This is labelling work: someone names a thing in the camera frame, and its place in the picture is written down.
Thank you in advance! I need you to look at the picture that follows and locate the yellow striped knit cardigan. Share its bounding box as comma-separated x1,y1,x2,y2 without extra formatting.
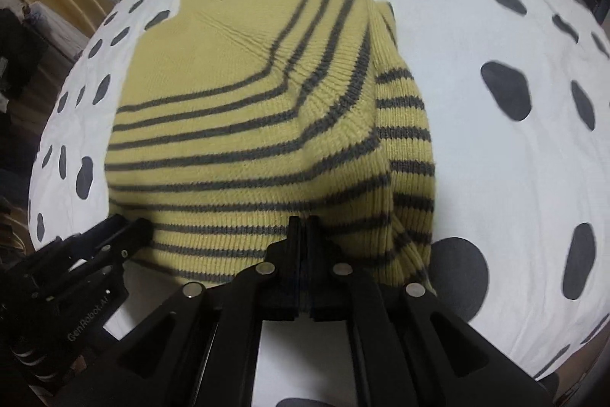
104,0,435,285

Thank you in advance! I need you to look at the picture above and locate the white polka dot duvet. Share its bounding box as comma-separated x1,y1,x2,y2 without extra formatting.
28,0,609,404

